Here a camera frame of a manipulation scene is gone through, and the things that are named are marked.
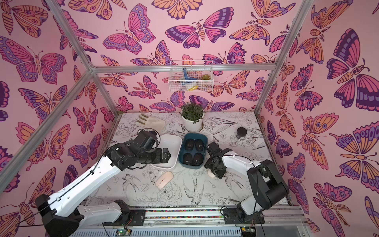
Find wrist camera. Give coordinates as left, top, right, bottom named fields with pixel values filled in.
left=135, top=129, right=160, bottom=150
left=207, top=142, right=224, bottom=158

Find teal storage box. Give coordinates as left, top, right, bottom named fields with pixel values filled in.
left=178, top=133, right=208, bottom=169

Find black round jar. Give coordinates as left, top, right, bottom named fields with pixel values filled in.
left=236, top=127, right=248, bottom=140

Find black mouse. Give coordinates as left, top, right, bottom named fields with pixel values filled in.
left=192, top=153, right=204, bottom=166
left=185, top=139, right=195, bottom=151
left=183, top=153, right=193, bottom=166
left=194, top=139, right=204, bottom=152

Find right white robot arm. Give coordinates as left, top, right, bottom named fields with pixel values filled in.
left=204, top=149, right=289, bottom=223

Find pink mouse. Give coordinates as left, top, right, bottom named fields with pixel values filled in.
left=207, top=169, right=216, bottom=178
left=156, top=171, right=174, bottom=189

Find potted green plant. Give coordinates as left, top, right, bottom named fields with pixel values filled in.
left=180, top=102, right=204, bottom=132

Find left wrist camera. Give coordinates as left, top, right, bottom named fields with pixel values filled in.
left=135, top=129, right=160, bottom=150

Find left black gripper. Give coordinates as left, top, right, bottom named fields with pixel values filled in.
left=138, top=148, right=173, bottom=165

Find white storage tray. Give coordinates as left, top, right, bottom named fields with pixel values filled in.
left=152, top=134, right=182, bottom=171

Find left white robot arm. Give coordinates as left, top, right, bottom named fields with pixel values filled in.
left=35, top=143, right=171, bottom=237

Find white wire basket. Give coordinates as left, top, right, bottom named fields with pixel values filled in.
left=167, top=59, right=214, bottom=93

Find beige work glove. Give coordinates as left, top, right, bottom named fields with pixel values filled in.
left=135, top=114, right=166, bottom=133

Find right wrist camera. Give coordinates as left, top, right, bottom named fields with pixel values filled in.
left=207, top=142, right=224, bottom=158

